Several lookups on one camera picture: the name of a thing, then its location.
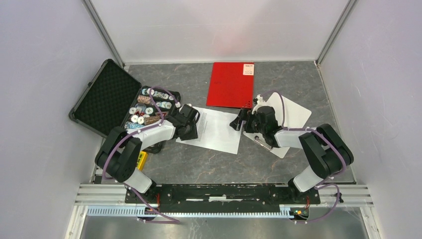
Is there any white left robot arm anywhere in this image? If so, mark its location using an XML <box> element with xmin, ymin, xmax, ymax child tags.
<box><xmin>95</xmin><ymin>104</ymin><xmax>201</xmax><ymax>203</ymax></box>

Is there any yellow box with green cells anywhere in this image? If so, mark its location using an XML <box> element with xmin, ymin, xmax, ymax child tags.
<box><xmin>137</xmin><ymin>151</ymin><xmax>148</xmax><ymax>171</ymax></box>

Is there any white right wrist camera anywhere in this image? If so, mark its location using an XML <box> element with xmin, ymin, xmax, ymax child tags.
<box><xmin>252</xmin><ymin>94</ymin><xmax>267</xmax><ymax>114</ymax></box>

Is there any red folder black inside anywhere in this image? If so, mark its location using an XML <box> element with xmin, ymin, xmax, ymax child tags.
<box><xmin>206</xmin><ymin>62</ymin><xmax>255</xmax><ymax>109</ymax></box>

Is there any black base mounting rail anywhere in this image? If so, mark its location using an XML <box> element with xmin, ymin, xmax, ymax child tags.
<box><xmin>143</xmin><ymin>183</ymin><xmax>320</xmax><ymax>213</ymax></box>

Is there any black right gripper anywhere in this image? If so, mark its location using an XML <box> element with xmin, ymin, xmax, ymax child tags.
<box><xmin>229</xmin><ymin>108</ymin><xmax>266</xmax><ymax>134</ymax></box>

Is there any black poker chip case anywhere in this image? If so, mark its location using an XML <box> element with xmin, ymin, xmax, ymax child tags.
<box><xmin>69</xmin><ymin>59</ymin><xmax>181</xmax><ymax>137</ymax></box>

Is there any white clipboard metal clip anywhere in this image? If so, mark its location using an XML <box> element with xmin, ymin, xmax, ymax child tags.
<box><xmin>243</xmin><ymin>92</ymin><xmax>312</xmax><ymax>158</ymax></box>

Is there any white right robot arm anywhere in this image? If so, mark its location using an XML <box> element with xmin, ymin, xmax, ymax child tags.
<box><xmin>229</xmin><ymin>106</ymin><xmax>354</xmax><ymax>203</ymax></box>

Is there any white paper sheet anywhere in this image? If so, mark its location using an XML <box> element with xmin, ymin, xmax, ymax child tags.
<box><xmin>176</xmin><ymin>107</ymin><xmax>241</xmax><ymax>154</ymax></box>

